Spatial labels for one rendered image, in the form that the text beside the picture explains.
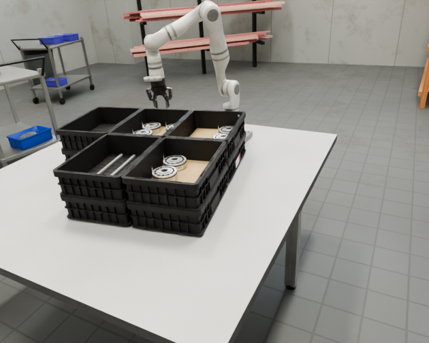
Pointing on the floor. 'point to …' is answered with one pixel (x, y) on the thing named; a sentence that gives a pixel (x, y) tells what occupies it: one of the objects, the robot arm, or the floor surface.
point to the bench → (159, 243)
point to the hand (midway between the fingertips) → (161, 105)
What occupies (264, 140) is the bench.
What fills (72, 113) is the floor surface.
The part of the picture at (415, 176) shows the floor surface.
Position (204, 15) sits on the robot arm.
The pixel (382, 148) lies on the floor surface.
